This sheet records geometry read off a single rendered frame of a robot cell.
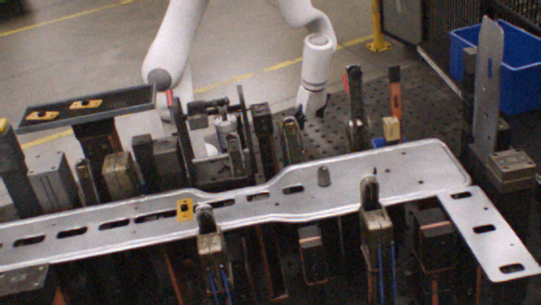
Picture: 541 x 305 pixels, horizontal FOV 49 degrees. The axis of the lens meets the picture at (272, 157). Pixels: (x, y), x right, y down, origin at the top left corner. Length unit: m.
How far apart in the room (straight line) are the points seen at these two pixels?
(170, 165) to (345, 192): 0.46
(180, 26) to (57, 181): 0.55
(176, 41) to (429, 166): 0.79
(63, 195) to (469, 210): 0.97
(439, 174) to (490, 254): 0.29
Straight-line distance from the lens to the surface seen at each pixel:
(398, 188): 1.40
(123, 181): 1.53
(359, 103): 1.51
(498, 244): 1.26
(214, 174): 1.60
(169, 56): 1.75
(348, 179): 1.44
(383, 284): 1.33
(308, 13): 1.73
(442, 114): 2.29
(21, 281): 1.37
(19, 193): 1.83
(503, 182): 1.37
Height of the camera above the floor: 1.83
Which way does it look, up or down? 32 degrees down
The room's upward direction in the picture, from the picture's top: 10 degrees counter-clockwise
